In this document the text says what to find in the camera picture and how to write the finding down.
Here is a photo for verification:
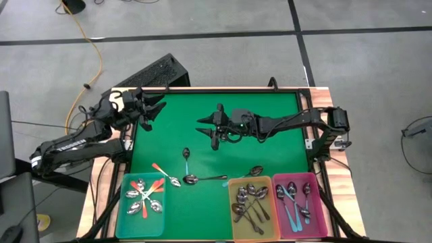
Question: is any black perforated computer case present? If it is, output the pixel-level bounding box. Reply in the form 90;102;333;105
101;53;192;99

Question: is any grey desk top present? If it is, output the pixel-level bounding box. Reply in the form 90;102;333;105
0;171;41;243
0;90;17;180

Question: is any green table mat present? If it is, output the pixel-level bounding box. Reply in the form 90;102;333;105
129;91;311;241

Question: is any yellow tape roll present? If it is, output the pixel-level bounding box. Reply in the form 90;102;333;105
36;213;52;233

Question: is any black aluminium rig frame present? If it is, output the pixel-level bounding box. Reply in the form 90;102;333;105
80;86;367;243

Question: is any teal plastic bin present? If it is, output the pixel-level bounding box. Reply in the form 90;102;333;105
115;171;167;240

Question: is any black round stand base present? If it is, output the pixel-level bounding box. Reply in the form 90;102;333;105
61;0;87;15

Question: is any thick yellow cable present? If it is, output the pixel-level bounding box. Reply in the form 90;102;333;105
59;0;104;134

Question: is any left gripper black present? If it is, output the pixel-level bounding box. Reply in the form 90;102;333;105
113;88;167;133

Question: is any pink plastic bin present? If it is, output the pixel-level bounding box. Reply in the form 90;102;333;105
271;171;329;239

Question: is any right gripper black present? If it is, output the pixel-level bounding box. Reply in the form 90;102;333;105
195;103;238;151

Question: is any orange plastic bin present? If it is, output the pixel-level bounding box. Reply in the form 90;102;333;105
227;175;281;243

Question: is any black desk leg bar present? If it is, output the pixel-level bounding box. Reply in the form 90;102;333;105
13;157;89;194

